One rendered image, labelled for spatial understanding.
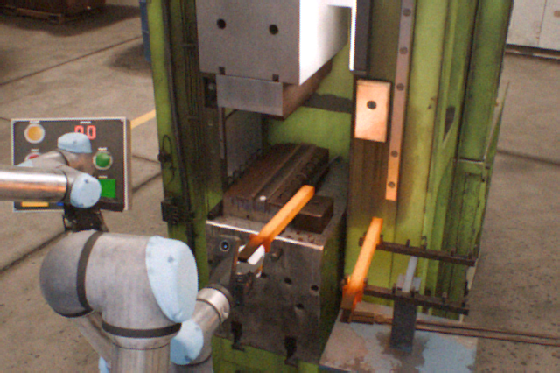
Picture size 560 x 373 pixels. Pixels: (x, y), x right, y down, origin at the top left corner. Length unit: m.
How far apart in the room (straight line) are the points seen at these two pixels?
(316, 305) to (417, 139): 0.57
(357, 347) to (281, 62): 0.80
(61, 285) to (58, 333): 2.15
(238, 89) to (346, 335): 0.75
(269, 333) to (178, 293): 1.21
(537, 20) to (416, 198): 5.18
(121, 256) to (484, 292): 2.57
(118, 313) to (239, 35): 1.00
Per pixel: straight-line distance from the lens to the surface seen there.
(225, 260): 1.32
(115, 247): 0.94
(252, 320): 2.11
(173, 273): 0.91
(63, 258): 0.97
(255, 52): 1.74
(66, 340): 3.07
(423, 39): 1.75
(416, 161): 1.87
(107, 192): 1.99
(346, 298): 1.56
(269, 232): 1.50
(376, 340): 1.88
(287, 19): 1.68
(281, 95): 1.75
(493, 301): 3.27
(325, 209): 1.90
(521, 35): 7.04
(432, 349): 1.88
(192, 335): 1.21
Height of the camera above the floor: 1.94
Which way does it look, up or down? 28 degrees down
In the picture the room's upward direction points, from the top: straight up
